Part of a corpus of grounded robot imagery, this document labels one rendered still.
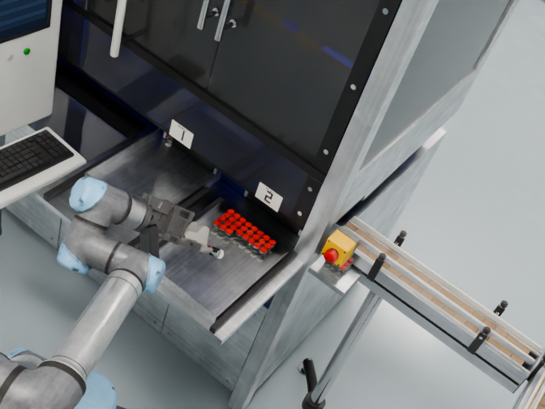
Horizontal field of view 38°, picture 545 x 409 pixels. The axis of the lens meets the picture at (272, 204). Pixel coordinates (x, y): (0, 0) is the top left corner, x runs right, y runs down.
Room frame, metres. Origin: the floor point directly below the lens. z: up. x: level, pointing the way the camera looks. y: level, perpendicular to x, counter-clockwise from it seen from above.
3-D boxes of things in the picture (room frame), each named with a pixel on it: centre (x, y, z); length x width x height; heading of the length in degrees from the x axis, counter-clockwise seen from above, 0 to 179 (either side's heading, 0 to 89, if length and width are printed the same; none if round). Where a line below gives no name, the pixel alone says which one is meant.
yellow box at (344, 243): (1.64, -0.23, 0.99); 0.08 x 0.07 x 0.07; 159
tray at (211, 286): (1.51, 0.09, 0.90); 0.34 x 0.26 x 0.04; 159
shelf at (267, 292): (1.62, 0.23, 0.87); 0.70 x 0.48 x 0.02; 69
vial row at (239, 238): (1.61, 0.05, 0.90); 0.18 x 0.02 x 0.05; 69
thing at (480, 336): (1.67, -0.54, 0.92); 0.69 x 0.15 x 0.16; 69
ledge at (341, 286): (1.67, -0.25, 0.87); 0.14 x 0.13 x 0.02; 159
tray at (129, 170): (1.74, 0.37, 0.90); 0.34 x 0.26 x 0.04; 159
